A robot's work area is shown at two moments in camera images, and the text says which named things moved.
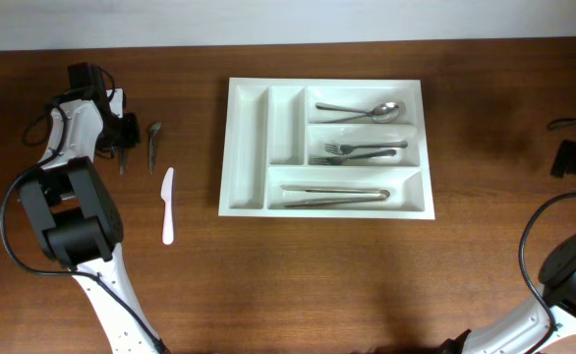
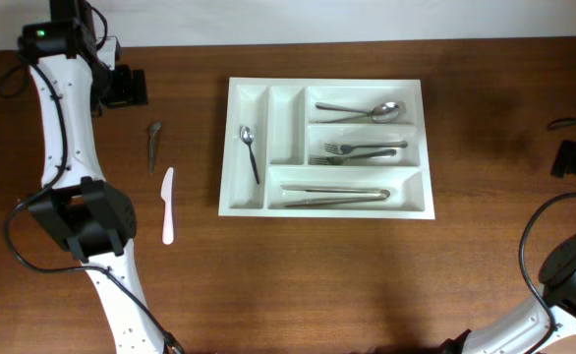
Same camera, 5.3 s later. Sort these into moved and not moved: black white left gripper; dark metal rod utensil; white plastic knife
Moved: black white left gripper
Not moved: dark metal rod utensil; white plastic knife
